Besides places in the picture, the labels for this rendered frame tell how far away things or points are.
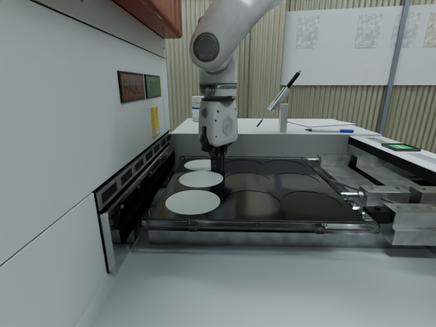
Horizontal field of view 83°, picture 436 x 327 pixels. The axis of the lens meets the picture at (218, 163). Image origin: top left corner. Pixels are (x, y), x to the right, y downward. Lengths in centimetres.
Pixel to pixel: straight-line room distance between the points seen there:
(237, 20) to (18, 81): 33
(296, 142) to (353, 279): 43
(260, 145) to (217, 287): 47
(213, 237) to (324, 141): 47
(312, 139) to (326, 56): 227
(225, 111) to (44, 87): 37
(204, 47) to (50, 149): 30
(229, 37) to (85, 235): 37
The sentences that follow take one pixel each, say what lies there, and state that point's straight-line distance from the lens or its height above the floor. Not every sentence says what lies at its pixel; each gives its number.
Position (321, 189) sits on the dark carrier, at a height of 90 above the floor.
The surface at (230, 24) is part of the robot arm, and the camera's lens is 47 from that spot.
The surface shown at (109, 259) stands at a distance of 40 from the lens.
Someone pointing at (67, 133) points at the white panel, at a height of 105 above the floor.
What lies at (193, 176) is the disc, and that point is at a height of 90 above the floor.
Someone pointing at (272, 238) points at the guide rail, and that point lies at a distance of 48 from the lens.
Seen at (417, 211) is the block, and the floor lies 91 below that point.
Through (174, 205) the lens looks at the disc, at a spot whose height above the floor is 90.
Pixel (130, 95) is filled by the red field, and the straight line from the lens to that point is 46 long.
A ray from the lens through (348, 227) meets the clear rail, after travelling 43.
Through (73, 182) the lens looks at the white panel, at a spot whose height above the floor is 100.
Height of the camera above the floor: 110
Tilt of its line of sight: 18 degrees down
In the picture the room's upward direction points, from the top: straight up
